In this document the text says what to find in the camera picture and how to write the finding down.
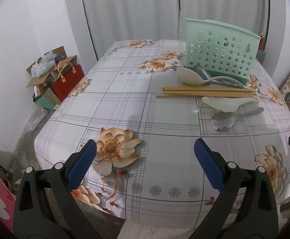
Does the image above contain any steel spoon front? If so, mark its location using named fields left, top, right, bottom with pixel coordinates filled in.
left=210, top=107, right=264, bottom=131

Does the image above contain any cream plastic rice paddle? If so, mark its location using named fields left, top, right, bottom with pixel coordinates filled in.
left=176, top=68, right=244, bottom=88

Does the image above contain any bamboo chopstick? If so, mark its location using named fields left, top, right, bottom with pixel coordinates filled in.
left=162, top=86, right=256, bottom=92
left=164, top=91, right=255, bottom=96
left=156, top=94, right=259, bottom=100

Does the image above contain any white curtain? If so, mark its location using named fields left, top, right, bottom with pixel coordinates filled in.
left=62, top=0, right=271, bottom=61

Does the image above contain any red thermos bottle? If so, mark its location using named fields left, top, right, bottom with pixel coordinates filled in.
left=258, top=33, right=265, bottom=51

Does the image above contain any steel spoon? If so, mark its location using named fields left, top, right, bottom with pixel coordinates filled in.
left=193, top=65, right=243, bottom=87
left=210, top=107, right=264, bottom=131

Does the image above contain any mint green utensil holder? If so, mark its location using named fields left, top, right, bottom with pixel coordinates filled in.
left=185, top=18, right=261, bottom=85

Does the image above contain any grey side cabinet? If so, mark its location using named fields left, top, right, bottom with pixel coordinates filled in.
left=256, top=50, right=266, bottom=65

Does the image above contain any open cardboard box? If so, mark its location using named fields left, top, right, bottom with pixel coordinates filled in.
left=27, top=46, right=77, bottom=87

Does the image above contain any teal gift bag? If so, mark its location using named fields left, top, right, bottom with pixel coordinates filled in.
left=33, top=88, right=61, bottom=110

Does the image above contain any red paper gift bag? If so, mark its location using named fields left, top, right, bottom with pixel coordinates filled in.
left=52, top=60, right=84, bottom=102

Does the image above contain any floral plaid tablecloth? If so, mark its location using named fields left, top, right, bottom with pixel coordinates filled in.
left=34, top=40, right=290, bottom=228

